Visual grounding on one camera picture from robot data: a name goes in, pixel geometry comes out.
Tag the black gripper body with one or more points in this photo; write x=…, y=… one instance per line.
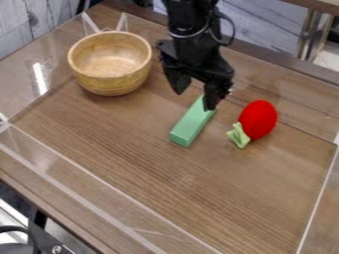
x=204, y=64

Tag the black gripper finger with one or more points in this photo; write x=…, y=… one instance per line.
x=178, y=77
x=216, y=90

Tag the red plush fruit green stem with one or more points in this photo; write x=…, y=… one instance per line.
x=256, y=122

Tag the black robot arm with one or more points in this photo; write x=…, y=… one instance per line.
x=199, y=29

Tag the green rectangular block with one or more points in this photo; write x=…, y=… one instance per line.
x=191, y=124

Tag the wooden bowl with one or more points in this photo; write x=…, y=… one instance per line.
x=111, y=62

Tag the clear acrylic tray walls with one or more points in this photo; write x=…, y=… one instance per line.
x=92, y=160

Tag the metal table leg background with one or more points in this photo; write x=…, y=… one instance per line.
x=314, y=33

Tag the black table frame bracket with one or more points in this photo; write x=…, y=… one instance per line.
x=24, y=238

